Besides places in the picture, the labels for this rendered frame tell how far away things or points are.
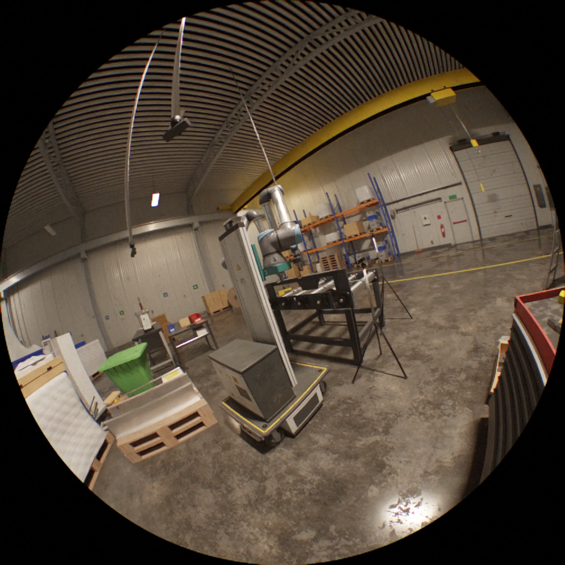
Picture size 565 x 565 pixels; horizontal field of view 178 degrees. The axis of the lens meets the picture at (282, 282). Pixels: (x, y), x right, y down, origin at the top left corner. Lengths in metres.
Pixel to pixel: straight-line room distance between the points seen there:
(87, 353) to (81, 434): 4.68
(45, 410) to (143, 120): 8.53
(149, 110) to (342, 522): 9.67
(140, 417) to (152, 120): 8.78
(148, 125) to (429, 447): 10.11
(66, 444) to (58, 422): 0.24
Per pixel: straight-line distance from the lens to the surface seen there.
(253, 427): 1.51
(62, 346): 3.47
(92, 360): 7.18
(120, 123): 8.77
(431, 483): 1.47
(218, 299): 9.36
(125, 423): 2.34
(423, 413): 1.72
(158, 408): 2.21
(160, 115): 8.65
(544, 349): 0.90
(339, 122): 8.68
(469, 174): 11.19
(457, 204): 10.74
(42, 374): 2.64
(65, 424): 2.65
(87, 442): 2.79
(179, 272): 11.85
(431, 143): 11.47
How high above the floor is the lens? 1.39
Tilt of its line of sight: 6 degrees down
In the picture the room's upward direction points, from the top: 17 degrees counter-clockwise
